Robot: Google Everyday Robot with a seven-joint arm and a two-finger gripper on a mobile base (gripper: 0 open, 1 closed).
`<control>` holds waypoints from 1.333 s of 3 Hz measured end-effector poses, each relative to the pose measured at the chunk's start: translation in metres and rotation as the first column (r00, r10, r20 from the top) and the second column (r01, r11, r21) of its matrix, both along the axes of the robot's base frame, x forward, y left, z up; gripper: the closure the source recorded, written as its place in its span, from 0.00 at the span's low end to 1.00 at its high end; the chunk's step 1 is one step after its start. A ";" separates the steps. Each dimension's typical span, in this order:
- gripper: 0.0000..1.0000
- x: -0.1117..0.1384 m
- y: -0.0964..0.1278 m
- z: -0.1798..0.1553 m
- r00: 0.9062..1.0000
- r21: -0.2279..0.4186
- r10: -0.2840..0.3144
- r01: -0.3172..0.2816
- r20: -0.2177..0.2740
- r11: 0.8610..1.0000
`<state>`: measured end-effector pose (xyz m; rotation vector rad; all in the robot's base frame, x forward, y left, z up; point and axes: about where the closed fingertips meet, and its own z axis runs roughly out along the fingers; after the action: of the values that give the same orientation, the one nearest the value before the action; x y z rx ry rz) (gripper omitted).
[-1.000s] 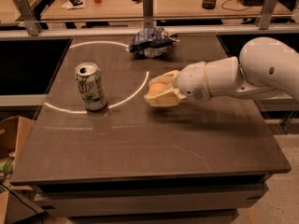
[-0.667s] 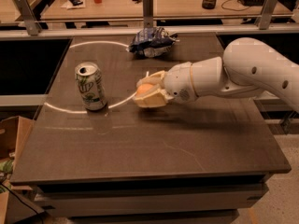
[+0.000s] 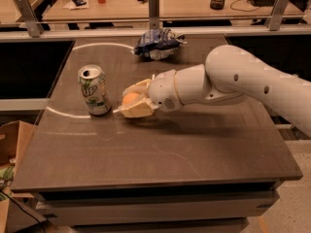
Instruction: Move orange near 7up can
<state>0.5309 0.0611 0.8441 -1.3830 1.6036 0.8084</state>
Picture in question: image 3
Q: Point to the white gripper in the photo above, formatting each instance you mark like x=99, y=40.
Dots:
x=162, y=91

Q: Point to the orange fruit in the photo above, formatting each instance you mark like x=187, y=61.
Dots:
x=130, y=98

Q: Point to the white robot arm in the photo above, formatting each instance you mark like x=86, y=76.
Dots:
x=228, y=75

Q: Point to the green 7up can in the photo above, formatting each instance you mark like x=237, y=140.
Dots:
x=93, y=87

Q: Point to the blue crumpled chip bag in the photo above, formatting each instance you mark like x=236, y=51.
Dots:
x=157, y=44

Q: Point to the cardboard box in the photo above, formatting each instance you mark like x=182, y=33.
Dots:
x=17, y=210

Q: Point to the metal rail with brackets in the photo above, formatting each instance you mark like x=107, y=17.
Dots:
x=132, y=11

